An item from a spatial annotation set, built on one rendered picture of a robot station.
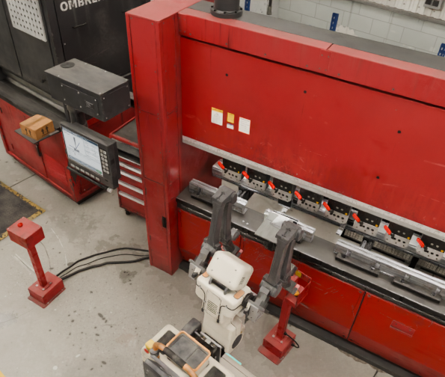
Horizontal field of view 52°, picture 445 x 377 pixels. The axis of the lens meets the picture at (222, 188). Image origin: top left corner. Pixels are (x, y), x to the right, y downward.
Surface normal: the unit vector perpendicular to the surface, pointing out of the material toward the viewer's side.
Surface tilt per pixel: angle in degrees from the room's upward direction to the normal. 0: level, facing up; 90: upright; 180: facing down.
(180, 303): 0
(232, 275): 48
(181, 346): 0
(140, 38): 90
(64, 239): 0
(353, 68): 90
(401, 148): 90
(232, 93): 90
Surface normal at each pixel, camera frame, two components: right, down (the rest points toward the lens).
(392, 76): -0.51, 0.54
